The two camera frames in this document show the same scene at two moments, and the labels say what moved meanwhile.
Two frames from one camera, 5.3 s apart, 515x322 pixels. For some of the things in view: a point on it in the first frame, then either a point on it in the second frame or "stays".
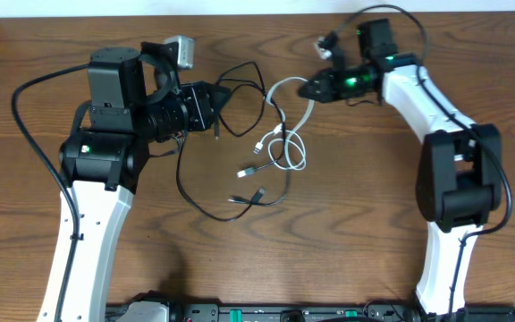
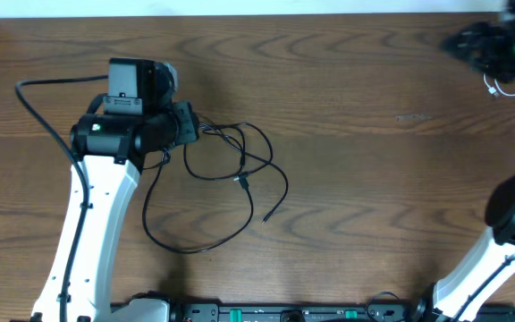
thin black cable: (256, 201) → (198, 249)
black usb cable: (248, 172) → (240, 177)
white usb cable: (277, 130) → (493, 90)
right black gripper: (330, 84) → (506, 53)
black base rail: (307, 312) stays
